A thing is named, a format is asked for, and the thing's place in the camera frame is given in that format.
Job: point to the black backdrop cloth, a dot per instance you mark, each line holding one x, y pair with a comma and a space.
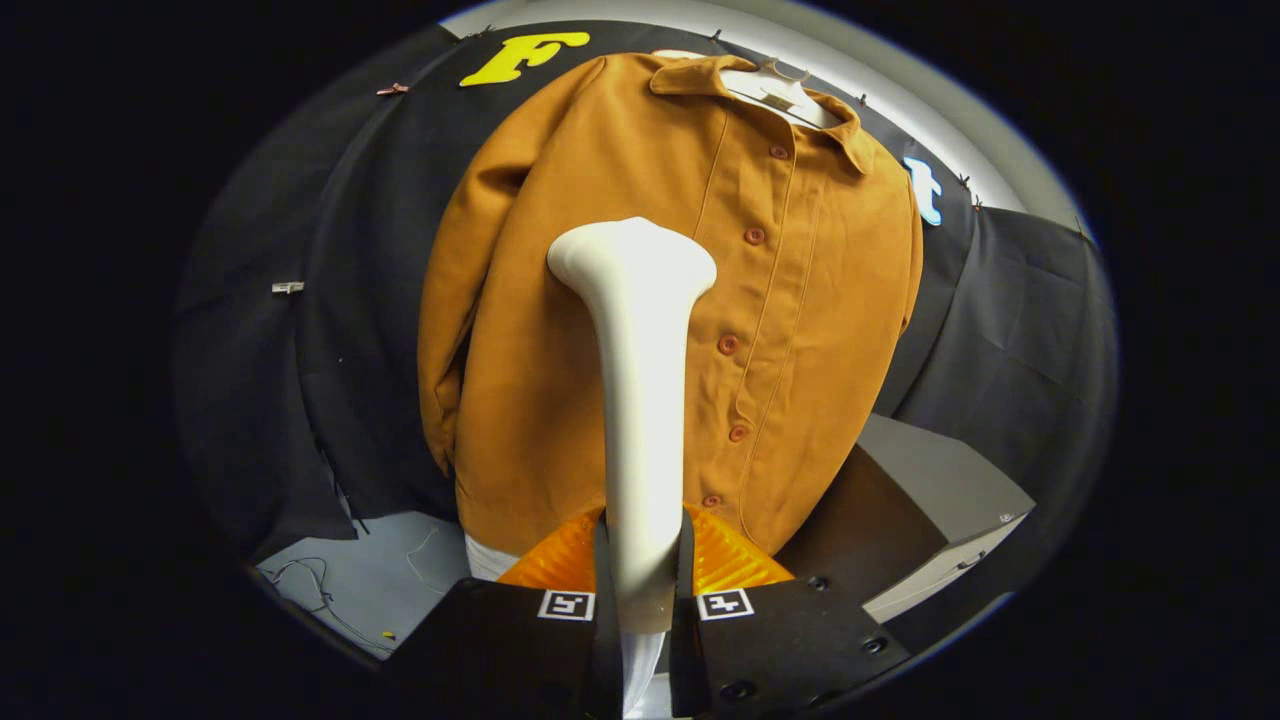
380, 300

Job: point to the white mannequin torso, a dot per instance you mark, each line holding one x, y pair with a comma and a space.
775, 95

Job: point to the reddish clip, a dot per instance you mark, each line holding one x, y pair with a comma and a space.
392, 89

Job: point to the grey cabinet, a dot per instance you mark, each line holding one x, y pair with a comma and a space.
950, 490

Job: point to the silver clip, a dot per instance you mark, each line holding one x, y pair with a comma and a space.
288, 287

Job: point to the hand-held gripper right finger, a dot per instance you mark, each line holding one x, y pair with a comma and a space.
790, 650

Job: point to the white garment steamer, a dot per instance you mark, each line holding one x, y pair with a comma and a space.
640, 400

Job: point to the orange button-up shirt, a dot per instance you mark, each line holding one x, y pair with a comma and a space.
800, 350

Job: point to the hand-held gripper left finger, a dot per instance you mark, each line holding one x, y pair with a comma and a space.
500, 650

